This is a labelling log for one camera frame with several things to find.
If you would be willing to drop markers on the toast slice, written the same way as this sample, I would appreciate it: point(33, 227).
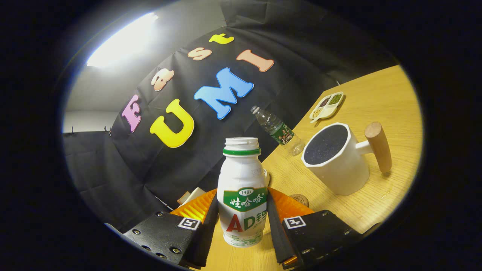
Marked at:
point(183, 197)

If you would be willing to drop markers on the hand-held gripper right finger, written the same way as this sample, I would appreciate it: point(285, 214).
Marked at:
point(276, 233)

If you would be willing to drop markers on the white juice bottle green label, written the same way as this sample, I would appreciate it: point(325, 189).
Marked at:
point(241, 177)

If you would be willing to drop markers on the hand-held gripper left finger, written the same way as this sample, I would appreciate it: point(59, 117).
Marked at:
point(205, 233)

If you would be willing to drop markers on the yellow soybeans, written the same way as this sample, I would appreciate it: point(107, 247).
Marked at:
point(317, 113)

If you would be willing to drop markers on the wooden table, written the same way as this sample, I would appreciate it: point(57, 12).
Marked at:
point(376, 98)

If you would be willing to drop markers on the dark red beans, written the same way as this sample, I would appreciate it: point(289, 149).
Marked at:
point(324, 102)

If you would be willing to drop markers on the white divided dish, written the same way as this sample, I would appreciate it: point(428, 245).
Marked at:
point(327, 112)

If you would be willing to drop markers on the round brown coaster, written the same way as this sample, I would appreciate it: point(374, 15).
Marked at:
point(301, 198)

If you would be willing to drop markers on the ceiling light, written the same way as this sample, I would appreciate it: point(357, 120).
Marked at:
point(120, 41)

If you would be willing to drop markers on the cream toaster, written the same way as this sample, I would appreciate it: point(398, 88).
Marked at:
point(196, 195)

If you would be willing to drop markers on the clear plastic water bottle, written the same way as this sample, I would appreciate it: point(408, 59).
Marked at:
point(276, 130)

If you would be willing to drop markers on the green mung beans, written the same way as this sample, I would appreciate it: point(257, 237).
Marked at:
point(335, 99)

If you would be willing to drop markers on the black backdrop cloth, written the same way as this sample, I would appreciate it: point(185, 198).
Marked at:
point(150, 165)

